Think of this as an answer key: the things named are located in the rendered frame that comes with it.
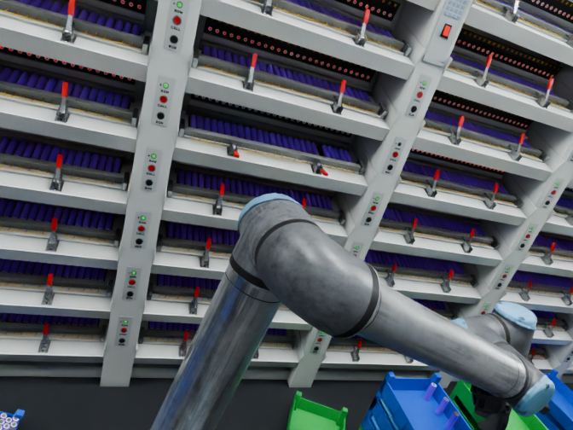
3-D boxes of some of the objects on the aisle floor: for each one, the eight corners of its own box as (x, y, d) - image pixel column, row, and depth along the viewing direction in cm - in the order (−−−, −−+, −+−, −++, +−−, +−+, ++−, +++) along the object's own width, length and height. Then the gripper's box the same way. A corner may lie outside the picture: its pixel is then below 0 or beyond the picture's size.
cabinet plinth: (442, 381, 195) (446, 373, 193) (-160, 374, 119) (-162, 361, 118) (423, 356, 209) (427, 348, 207) (-126, 335, 133) (-128, 323, 131)
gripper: (477, 351, 108) (462, 415, 115) (483, 377, 99) (468, 444, 106) (512, 357, 106) (495, 422, 113) (523, 385, 97) (504, 453, 104)
